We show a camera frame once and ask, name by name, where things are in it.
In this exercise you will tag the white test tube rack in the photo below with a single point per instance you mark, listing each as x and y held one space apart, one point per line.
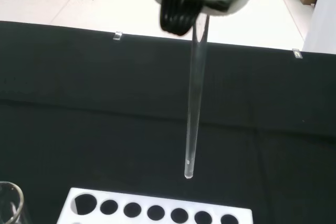
157 197

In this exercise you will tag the clear glass beaker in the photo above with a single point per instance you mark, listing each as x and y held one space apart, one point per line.
18 208

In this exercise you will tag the clear cloth clip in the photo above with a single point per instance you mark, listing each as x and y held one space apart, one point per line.
296 53
117 36

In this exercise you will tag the pale board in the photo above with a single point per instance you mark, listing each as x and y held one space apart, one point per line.
325 24

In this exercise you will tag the black bench cloth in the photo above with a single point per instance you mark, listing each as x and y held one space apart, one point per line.
78 103

